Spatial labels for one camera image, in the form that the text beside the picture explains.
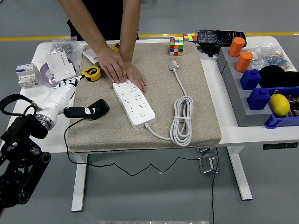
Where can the person's right hand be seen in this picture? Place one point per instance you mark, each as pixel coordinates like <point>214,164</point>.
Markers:
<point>113,67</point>

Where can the person's left hand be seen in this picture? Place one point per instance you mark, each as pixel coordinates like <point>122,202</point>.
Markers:
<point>137,78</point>

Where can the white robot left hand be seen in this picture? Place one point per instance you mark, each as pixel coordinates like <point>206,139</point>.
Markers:
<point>56,100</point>

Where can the white power strip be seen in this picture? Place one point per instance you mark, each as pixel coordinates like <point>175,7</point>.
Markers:
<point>135,105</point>

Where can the black plug adapter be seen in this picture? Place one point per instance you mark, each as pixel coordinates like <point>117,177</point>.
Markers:
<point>102,107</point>

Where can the person's left forearm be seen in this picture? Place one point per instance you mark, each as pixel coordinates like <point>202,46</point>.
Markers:
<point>129,28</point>

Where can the person's right forearm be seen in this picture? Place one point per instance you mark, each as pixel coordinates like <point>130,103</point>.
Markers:
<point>79,21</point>

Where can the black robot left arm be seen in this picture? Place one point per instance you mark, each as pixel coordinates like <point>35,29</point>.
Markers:
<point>21,130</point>

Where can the small yellow tape measure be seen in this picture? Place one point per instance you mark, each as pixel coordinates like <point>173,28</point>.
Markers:
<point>116,46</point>

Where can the yellow black tape measure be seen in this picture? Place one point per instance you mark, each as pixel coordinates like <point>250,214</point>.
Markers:
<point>92,71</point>

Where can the grey-brown fabric mat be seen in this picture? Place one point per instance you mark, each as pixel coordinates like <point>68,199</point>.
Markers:
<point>158,98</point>

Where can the white circuit breaker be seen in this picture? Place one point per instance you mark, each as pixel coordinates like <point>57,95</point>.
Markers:
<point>25,74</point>

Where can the person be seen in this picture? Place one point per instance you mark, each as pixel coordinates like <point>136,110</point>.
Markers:
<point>105,18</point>

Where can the large colourful puzzle cube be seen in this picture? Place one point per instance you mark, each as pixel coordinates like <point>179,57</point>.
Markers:
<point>176,46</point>

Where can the clear bag of screws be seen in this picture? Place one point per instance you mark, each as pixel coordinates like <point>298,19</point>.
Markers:
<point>61,45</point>

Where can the small colourful puzzle cube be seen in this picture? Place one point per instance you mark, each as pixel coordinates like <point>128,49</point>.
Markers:
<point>189,38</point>

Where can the white table leg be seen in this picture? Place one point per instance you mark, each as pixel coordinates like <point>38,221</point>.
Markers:
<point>79,182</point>
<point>240,175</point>

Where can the black film-wrapped box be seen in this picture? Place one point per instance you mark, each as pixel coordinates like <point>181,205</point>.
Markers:
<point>215,37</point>

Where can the grey stepped block holder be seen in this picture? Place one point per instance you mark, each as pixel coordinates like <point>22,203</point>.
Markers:
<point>236,93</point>

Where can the orange cylinder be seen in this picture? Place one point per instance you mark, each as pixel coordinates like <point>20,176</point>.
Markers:
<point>244,61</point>
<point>236,46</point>

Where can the blue plastic block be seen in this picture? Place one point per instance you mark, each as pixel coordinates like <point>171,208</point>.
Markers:
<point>258,99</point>
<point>250,80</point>

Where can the clear bag of components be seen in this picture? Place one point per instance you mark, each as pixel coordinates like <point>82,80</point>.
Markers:
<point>273,57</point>

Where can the black cloth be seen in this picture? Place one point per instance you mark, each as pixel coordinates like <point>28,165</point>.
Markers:
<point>278,75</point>

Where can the yellow lemon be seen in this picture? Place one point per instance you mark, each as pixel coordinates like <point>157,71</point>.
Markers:
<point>279,105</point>

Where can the blue plastic bin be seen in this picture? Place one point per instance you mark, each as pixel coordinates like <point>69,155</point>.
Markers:
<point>280,122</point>

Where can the black desk control panel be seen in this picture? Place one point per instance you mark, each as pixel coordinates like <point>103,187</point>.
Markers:
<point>280,146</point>

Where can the dark circuit boards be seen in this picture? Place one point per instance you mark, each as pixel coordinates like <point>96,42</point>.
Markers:
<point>294,102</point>

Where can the white wall switch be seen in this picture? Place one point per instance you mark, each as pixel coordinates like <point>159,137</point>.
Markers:
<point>90,54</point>

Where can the white wall socket panel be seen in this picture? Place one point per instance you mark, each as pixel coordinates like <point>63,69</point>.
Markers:
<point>64,73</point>

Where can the white blank switch panel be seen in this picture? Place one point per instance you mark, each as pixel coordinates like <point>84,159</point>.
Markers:
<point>57,61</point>

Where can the black mount bracket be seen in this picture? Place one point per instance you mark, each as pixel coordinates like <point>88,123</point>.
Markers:
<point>209,50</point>

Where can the small clear metal bracket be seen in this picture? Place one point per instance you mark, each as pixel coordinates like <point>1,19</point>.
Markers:
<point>205,150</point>

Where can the large clear metal bracket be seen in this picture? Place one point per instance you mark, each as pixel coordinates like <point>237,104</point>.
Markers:
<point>206,164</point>

